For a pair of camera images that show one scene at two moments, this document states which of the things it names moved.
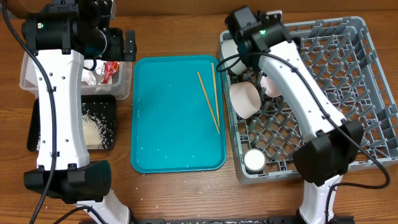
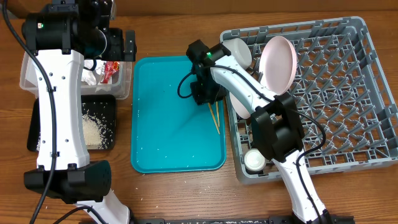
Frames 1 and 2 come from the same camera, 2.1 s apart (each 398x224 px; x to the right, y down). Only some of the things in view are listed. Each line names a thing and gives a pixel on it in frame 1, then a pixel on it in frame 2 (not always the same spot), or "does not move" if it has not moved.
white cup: (254, 160) does not move
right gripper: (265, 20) to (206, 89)
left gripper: (117, 52) does not move
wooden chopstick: (208, 102) does not move
